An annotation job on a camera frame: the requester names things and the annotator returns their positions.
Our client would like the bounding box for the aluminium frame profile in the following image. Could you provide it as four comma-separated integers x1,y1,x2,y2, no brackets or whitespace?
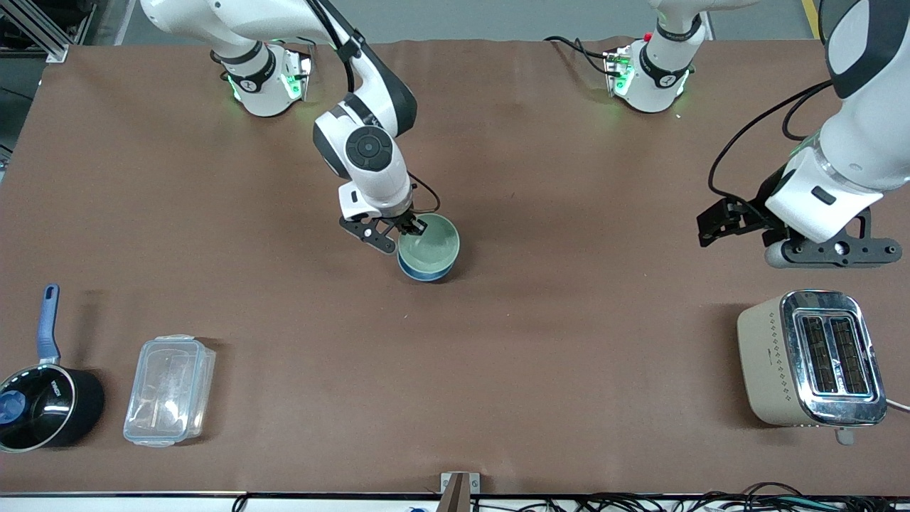
0,0,97,63

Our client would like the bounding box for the blue bowl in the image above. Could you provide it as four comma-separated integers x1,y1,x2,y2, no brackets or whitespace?
397,255,456,283

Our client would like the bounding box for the metal bracket at table edge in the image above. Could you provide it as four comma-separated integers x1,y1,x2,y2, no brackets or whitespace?
440,472,481,512

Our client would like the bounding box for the black saucepan with blue handle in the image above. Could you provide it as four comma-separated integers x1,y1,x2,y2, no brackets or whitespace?
0,284,106,454

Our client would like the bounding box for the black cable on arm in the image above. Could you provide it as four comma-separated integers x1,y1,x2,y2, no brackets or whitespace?
708,80,834,201
304,0,367,93

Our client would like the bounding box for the clear plastic lidded container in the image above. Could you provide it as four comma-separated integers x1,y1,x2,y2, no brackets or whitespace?
122,334,217,449

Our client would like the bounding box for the green bowl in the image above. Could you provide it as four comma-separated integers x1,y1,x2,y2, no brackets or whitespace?
397,213,461,277

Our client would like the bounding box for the cream and chrome toaster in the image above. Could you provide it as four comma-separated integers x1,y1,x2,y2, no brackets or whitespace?
737,289,888,446

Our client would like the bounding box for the black cable at arm base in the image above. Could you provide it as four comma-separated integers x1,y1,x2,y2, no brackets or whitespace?
544,35,614,76

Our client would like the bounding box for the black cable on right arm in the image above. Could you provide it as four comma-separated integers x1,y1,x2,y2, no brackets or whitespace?
304,0,367,93

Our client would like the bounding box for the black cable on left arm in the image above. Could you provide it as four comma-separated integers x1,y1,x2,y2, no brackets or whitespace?
708,80,834,201

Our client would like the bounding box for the bundle of black cables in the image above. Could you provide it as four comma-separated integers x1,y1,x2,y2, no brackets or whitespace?
469,482,910,512

